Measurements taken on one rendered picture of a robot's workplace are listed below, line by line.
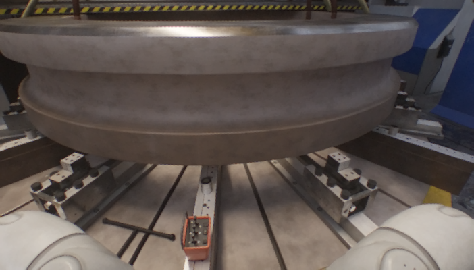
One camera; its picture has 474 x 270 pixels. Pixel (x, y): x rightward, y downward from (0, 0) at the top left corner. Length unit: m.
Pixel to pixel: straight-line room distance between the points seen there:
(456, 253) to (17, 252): 0.70
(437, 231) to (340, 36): 1.31
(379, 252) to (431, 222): 0.15
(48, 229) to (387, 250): 0.55
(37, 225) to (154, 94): 1.24
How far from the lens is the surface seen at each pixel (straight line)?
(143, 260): 1.97
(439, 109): 5.93
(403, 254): 0.44
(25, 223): 0.58
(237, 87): 1.57
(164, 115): 1.69
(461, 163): 2.86
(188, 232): 1.40
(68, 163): 2.16
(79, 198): 2.14
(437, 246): 0.53
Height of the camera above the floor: 1.89
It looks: 27 degrees down
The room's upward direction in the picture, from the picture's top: straight up
